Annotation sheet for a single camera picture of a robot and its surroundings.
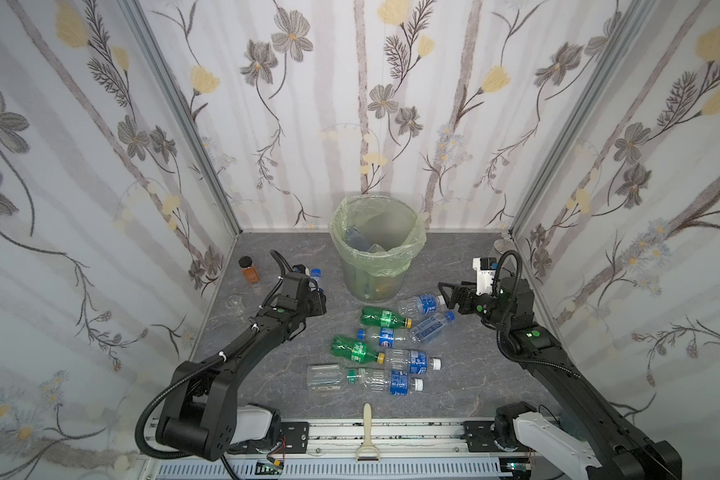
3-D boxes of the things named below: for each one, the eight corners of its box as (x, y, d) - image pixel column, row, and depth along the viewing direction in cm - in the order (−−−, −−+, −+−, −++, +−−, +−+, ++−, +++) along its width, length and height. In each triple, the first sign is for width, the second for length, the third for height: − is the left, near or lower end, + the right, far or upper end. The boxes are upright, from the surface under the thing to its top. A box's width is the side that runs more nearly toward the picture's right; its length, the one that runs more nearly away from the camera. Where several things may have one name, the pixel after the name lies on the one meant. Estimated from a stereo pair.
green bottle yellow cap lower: (329, 354, 90) (327, 347, 86) (336, 339, 93) (335, 331, 89) (380, 374, 87) (381, 367, 82) (386, 357, 90) (387, 350, 85)
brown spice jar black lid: (245, 284, 106) (236, 266, 98) (249, 274, 109) (239, 256, 101) (258, 284, 106) (250, 266, 98) (261, 274, 109) (253, 256, 101)
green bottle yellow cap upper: (359, 327, 95) (359, 320, 91) (361, 313, 98) (361, 306, 94) (410, 332, 94) (412, 325, 90) (410, 318, 97) (412, 311, 93)
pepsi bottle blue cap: (357, 350, 89) (357, 344, 86) (357, 333, 93) (357, 327, 90) (409, 350, 90) (411, 344, 86) (407, 334, 93) (409, 328, 90)
